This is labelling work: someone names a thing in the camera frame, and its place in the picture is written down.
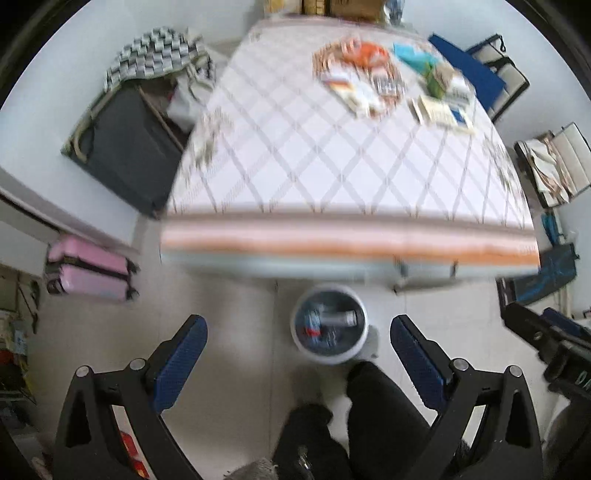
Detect green small carton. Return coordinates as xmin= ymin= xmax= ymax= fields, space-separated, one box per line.
xmin=424 ymin=62 xmax=455 ymax=97

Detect grey fluffy slipper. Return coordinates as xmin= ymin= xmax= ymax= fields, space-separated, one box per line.
xmin=224 ymin=458 xmax=280 ymax=480

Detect teal packet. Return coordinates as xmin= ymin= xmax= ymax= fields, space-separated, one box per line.
xmin=392 ymin=42 xmax=439 ymax=72

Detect white cloth bag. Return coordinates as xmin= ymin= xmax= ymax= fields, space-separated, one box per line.
xmin=165 ymin=32 xmax=218 ymax=132

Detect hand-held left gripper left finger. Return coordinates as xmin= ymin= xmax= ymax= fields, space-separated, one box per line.
xmin=52 ymin=315 xmax=208 ymax=480

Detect cluttered shelf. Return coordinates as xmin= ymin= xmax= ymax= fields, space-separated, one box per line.
xmin=0 ymin=263 xmax=43 ymax=416

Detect person's right leg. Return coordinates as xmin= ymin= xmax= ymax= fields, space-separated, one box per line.
xmin=346 ymin=361 xmax=432 ymax=480

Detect person's leg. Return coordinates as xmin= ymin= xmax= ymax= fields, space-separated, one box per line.
xmin=346 ymin=361 xmax=432 ymax=480
xmin=273 ymin=404 xmax=354 ymax=480

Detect striped small packet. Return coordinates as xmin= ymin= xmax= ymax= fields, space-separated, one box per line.
xmin=373 ymin=74 xmax=406 ymax=99

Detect blue and red wrapper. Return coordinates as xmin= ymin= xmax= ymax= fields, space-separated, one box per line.
xmin=302 ymin=310 xmax=326 ymax=340

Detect grey fabric storage box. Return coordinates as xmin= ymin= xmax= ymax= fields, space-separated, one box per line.
xmin=466 ymin=34 xmax=530 ymax=123

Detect table with patterned cloth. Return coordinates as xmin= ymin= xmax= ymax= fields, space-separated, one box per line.
xmin=159 ymin=14 xmax=541 ymax=280

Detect blue chair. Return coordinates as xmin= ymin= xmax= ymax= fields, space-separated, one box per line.
xmin=428 ymin=33 xmax=506 ymax=109

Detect beige paper packet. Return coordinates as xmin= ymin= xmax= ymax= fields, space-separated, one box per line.
xmin=410 ymin=95 xmax=476 ymax=134

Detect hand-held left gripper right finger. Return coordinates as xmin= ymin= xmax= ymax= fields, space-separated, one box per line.
xmin=390 ymin=315 xmax=544 ymax=480

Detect red box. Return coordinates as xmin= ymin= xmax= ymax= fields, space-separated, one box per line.
xmin=119 ymin=429 xmax=151 ymax=480

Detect dark grey suitcase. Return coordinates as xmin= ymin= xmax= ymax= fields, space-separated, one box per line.
xmin=61 ymin=80 xmax=191 ymax=219

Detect white and blue packet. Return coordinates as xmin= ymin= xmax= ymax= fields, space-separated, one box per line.
xmin=445 ymin=74 xmax=476 ymax=108

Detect checkered black white cloth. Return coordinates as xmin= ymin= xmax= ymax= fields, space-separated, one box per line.
xmin=105 ymin=28 xmax=215 ymax=92

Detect white snack packet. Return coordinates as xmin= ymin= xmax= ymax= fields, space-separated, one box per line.
xmin=330 ymin=78 xmax=384 ymax=116

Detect white round waste bin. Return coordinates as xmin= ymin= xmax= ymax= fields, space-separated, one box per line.
xmin=290 ymin=285 xmax=370 ymax=365

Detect orange snack packet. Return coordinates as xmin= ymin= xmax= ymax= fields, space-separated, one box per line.
xmin=351 ymin=41 xmax=391 ymax=65

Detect pink suitcase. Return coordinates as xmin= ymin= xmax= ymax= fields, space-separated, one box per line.
xmin=45 ymin=234 xmax=140 ymax=304

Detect person's left leg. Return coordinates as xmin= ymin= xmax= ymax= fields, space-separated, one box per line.
xmin=273 ymin=404 xmax=354 ymax=480

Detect open fabric storage box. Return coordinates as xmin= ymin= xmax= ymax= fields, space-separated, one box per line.
xmin=514 ymin=122 xmax=591 ymax=209

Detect cardboard boxes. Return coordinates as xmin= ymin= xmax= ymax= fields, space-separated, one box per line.
xmin=263 ymin=0 xmax=404 ymax=23

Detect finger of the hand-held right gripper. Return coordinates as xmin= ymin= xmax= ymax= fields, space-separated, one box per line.
xmin=501 ymin=302 xmax=591 ymax=365

